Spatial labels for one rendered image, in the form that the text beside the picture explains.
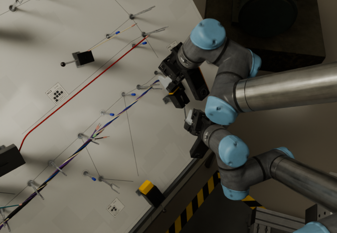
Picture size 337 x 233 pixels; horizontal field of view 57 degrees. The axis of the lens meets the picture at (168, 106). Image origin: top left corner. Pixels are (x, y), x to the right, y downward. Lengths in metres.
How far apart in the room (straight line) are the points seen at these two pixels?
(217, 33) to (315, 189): 0.41
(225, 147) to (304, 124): 1.72
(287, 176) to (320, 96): 0.29
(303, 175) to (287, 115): 1.70
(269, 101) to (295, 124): 1.82
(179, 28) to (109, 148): 0.50
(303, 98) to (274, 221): 1.34
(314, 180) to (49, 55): 0.77
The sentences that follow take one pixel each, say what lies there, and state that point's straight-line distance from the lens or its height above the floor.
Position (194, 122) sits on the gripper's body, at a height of 1.13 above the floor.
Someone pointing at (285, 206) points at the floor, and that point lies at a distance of 2.22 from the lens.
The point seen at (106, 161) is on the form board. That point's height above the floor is 1.05.
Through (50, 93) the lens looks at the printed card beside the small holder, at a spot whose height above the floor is 1.25.
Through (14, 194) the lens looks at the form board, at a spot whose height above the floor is 1.13.
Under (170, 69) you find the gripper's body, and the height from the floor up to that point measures 1.28.
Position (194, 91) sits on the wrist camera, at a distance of 0.93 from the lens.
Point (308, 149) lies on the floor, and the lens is 2.43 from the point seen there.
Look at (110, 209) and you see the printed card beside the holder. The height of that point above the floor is 0.95.
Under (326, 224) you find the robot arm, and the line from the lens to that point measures 0.59.
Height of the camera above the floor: 2.01
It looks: 59 degrees down
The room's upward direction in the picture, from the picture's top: 3 degrees clockwise
